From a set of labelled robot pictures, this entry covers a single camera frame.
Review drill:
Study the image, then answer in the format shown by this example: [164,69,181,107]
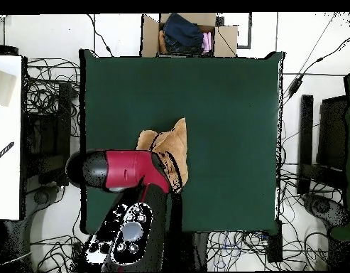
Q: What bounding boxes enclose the black metal frame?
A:
[295,94,349,197]

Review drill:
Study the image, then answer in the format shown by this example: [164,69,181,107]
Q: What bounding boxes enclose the black ridged strap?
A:
[0,141,16,165]

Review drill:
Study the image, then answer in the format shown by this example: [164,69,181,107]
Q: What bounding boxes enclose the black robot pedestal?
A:
[163,231,210,272]

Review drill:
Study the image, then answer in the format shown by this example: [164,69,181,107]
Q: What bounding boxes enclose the tan terry towel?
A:
[136,117,190,194]

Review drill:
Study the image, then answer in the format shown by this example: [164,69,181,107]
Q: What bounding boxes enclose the white side table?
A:
[0,55,23,221]

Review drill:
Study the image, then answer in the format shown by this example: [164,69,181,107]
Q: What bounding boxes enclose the blue denim jeans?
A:
[162,12,205,55]

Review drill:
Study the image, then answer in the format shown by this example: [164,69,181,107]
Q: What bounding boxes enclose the black equipment rack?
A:
[22,81,74,187]

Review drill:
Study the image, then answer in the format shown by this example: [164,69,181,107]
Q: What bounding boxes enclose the brown cardboard box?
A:
[140,12,239,58]

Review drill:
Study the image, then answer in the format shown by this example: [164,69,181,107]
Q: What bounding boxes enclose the pink cloth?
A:
[201,31,213,55]

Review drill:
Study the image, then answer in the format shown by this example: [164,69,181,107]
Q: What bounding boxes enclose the beige paper sheet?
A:
[0,68,17,108]

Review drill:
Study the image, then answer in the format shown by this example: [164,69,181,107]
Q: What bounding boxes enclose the dark green table cloth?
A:
[79,49,285,235]

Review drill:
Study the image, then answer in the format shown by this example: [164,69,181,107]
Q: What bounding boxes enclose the black power adapter cable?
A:
[282,32,350,99]

